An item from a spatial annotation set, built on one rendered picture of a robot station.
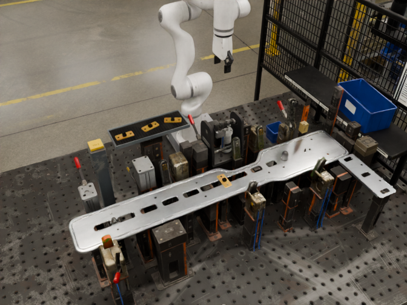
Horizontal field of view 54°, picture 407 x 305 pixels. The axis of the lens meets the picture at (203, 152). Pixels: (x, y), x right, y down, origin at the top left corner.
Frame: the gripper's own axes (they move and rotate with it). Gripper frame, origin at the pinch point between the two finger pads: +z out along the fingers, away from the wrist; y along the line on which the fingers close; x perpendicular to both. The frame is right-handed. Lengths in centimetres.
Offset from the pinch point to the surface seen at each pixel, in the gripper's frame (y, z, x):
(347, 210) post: 49, 74, 51
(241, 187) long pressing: 32, 45, -6
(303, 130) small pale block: 14, 41, 42
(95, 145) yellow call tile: -7, 29, -60
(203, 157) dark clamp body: 9.4, 41.4, -14.3
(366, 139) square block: 37, 39, 63
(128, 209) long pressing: 21, 45, -57
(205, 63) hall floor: -238, 145, 113
